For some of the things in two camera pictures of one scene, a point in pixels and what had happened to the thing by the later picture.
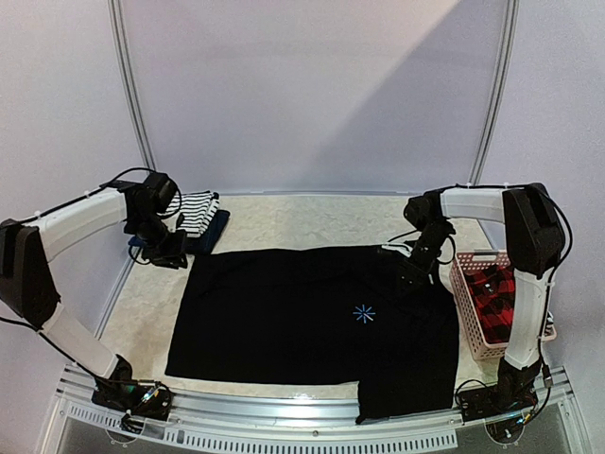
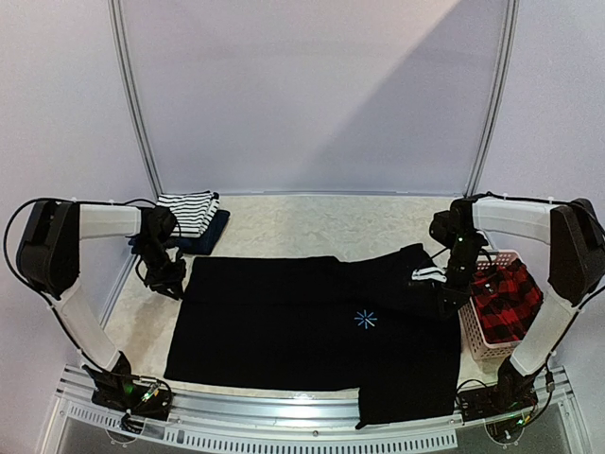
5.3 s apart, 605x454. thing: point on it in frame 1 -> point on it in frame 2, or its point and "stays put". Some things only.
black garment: x=324 y=314 stays put
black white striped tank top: x=196 y=209 stays put
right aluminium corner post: x=500 y=95 stays put
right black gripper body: x=415 y=270 -> x=450 y=297
